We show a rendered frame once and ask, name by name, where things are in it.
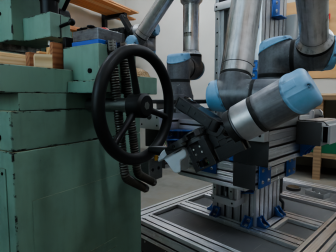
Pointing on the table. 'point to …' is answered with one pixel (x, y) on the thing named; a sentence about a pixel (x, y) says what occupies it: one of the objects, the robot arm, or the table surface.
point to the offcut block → (43, 60)
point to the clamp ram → (67, 42)
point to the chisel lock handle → (68, 23)
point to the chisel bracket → (45, 28)
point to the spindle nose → (49, 6)
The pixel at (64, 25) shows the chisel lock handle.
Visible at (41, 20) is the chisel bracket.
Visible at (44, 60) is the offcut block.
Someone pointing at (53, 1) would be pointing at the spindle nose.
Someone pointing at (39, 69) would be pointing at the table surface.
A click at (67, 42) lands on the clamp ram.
